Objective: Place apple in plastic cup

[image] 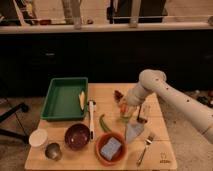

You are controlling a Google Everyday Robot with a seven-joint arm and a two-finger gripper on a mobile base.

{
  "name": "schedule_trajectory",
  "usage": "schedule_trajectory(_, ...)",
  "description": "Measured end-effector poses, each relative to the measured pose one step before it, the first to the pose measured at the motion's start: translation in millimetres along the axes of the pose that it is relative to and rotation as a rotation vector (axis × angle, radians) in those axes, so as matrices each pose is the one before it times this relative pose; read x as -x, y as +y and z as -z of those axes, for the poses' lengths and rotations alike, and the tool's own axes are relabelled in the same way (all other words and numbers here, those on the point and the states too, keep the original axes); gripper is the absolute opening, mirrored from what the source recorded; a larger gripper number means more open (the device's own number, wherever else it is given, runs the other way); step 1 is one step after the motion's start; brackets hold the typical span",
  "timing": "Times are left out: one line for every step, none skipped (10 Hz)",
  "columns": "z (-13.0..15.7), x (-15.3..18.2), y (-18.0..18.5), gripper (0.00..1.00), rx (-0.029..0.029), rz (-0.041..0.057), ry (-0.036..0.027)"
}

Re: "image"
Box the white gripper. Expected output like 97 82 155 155
126 88 144 106

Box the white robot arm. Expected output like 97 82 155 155
126 69 213 144

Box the small metal cup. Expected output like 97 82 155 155
45 143 62 161

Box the white plastic cup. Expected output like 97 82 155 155
29 129 48 148

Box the brown red toy food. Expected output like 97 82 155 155
114 90 124 103

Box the grey folded cloth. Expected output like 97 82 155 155
125 123 144 143

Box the green chili pepper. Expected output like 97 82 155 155
99 114 111 132

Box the silver fork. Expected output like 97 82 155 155
136 133 155 167

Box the blue sponge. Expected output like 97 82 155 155
100 137 121 160

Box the orange bowl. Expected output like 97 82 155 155
95 132 127 166

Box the dark red bowl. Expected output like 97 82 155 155
64 123 90 151

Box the green plastic tray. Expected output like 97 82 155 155
41 77 88 121

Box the white handled knife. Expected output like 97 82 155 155
88 100 96 140

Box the white window rail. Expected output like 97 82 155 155
0 22 213 34

